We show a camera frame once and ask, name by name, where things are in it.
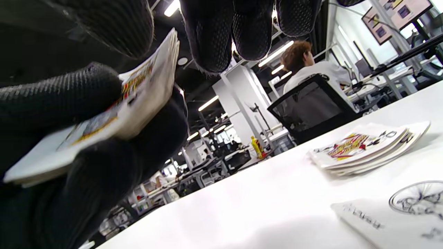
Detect monitor with pink screen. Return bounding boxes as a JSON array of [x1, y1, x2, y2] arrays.
[[379, 0, 433, 31], [362, 7, 393, 45]]

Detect yellow bottle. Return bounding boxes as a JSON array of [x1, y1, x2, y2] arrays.
[[251, 136, 263, 159]]

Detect face spades playing card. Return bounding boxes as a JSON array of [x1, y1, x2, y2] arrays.
[[3, 35, 173, 184]]

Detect black chair with chrome base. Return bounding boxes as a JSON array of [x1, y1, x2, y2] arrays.
[[267, 74, 362, 145]]

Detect pile of clubs cards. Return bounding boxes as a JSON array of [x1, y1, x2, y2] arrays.
[[308, 121, 431, 176]]

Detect long ceiling light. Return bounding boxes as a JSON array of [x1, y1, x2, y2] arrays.
[[164, 0, 181, 17], [258, 41, 295, 68], [198, 95, 219, 112]]

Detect dark grey desk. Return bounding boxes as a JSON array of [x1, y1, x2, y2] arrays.
[[370, 33, 443, 78]]

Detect jester figure playing card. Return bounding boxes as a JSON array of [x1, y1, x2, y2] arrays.
[[331, 180, 443, 249]]

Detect person's right hand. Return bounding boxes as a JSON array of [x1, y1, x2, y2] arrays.
[[45, 0, 365, 73]]

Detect person's left hand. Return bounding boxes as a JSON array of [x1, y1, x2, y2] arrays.
[[0, 62, 190, 249]]

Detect deck of playing cards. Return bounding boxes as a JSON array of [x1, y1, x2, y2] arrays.
[[3, 28, 180, 189]]

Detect silver metal pole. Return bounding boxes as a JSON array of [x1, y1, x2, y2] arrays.
[[369, 0, 419, 95]]

